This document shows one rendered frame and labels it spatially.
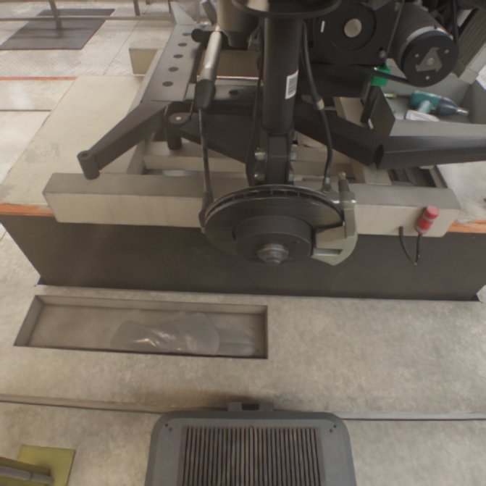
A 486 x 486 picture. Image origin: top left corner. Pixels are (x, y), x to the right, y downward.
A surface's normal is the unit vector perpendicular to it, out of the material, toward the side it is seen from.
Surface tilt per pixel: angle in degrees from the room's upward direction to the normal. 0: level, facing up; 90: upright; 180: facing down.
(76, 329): 0
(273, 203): 104
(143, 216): 90
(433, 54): 90
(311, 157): 0
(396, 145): 8
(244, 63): 90
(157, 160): 90
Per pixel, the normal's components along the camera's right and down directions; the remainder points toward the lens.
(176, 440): 0.03, -0.63
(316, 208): -0.04, 0.90
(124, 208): -0.03, 0.78
